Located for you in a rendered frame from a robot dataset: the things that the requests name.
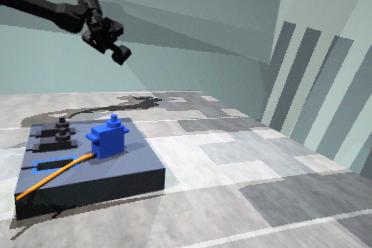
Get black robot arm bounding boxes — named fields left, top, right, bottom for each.
left=0, top=0, right=123, bottom=41

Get blue micro servo with orange cable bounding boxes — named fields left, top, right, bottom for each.
left=16, top=114, right=129, bottom=201

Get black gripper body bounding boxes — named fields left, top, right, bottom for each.
left=81, top=29, right=132, bottom=65

